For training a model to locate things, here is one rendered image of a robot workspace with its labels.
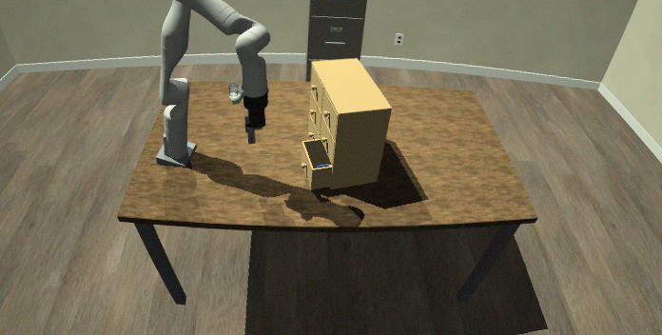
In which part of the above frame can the tan wooden chest of drawers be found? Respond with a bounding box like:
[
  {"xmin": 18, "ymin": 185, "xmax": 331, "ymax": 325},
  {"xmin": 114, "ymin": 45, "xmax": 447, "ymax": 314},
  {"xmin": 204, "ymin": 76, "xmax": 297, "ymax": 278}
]
[{"xmin": 311, "ymin": 58, "xmax": 392, "ymax": 189}]

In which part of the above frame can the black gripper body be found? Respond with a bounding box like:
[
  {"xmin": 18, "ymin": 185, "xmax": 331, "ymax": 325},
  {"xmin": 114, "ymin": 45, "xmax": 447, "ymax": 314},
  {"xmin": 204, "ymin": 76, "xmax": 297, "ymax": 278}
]
[{"xmin": 228, "ymin": 78, "xmax": 268, "ymax": 128}]

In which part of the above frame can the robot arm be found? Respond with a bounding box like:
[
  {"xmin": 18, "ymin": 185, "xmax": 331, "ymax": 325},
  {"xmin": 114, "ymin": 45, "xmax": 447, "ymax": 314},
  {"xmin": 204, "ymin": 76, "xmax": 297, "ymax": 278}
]
[{"xmin": 160, "ymin": 0, "xmax": 270, "ymax": 159}]

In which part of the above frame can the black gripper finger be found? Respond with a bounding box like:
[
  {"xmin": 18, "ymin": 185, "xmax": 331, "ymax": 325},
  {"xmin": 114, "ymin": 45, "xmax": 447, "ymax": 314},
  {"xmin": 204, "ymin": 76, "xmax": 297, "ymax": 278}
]
[
  {"xmin": 244, "ymin": 114, "xmax": 251, "ymax": 132},
  {"xmin": 247, "ymin": 127, "xmax": 263, "ymax": 145}
]

